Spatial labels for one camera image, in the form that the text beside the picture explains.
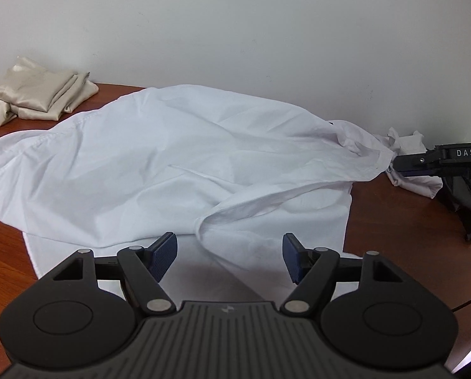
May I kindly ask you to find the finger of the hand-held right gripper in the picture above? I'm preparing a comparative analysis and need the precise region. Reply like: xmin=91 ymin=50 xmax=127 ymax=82
xmin=395 ymin=168 xmax=443 ymax=178
xmin=392 ymin=149 xmax=437 ymax=171

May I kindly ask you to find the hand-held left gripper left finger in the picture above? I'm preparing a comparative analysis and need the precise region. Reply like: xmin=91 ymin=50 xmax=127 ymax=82
xmin=41 ymin=232 xmax=178 ymax=317

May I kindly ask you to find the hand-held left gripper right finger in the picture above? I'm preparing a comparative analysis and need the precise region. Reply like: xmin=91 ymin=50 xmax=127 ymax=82
xmin=280 ymin=232 xmax=414 ymax=318

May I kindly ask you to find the white long-sleeved shirt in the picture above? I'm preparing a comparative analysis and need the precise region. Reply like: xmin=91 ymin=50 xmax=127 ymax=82
xmin=0 ymin=84 xmax=395 ymax=304

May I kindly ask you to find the crumpled white garment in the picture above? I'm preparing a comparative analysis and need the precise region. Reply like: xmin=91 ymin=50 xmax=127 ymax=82
xmin=385 ymin=127 xmax=443 ymax=200

